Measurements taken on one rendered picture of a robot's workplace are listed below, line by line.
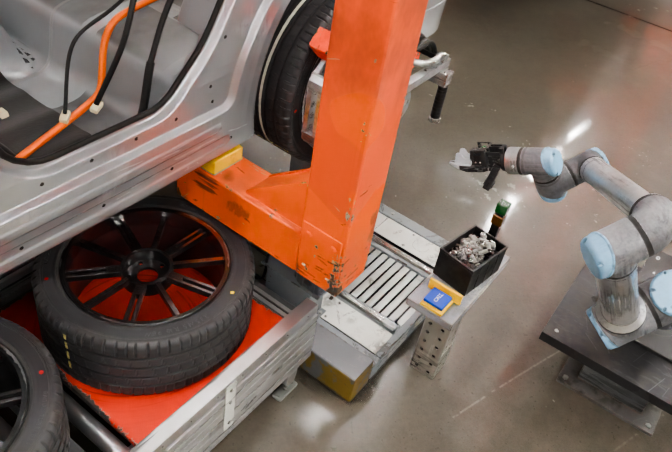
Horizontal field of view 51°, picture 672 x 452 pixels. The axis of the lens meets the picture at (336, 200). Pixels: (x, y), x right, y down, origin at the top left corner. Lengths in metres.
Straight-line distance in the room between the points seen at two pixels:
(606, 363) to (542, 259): 0.87
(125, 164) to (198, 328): 0.50
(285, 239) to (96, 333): 0.60
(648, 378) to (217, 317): 1.44
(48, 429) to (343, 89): 1.08
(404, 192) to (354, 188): 1.60
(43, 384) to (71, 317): 0.22
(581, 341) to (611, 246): 0.79
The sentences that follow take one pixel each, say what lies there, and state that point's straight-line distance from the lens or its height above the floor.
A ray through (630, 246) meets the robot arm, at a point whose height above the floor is 1.00.
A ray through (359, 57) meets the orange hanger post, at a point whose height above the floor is 1.30.
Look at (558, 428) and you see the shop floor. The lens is 2.74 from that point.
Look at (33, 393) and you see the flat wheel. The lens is 1.97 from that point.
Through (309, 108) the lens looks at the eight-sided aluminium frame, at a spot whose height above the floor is 0.86.
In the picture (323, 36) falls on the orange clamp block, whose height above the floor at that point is 1.11.
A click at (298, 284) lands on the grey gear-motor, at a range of 2.56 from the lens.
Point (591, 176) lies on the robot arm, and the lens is 2.32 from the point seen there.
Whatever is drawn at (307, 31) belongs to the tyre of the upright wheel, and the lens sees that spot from 2.26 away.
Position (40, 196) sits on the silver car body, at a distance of 1.85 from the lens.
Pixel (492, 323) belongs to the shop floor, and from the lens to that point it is 2.96.
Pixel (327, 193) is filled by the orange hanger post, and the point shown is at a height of 0.88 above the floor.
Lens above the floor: 2.08
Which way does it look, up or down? 39 degrees down
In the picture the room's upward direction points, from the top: 10 degrees clockwise
